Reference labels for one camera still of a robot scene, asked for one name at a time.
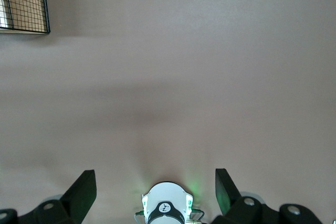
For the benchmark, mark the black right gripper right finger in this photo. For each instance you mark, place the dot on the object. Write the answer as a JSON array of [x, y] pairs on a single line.
[[231, 197]]

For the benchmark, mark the brown table cover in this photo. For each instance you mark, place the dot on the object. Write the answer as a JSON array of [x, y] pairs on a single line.
[[183, 77]]

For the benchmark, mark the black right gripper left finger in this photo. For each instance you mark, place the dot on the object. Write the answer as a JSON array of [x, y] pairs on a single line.
[[76, 197]]

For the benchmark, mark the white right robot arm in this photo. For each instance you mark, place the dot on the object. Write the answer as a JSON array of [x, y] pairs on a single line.
[[168, 200]]

